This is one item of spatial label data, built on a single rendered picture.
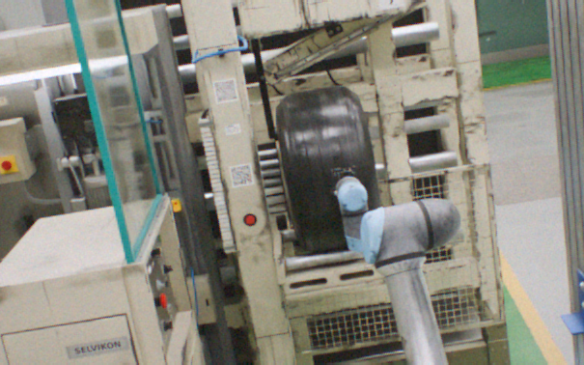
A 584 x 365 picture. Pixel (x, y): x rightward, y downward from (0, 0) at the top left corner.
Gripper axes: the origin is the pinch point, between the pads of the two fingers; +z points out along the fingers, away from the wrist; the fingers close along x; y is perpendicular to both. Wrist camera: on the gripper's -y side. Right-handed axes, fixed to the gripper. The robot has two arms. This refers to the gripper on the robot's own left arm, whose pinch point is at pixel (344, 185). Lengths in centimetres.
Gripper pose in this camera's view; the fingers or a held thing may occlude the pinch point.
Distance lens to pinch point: 247.5
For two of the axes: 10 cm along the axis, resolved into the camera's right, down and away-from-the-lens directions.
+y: -1.7, -9.7, -1.5
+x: -9.9, 1.7, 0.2
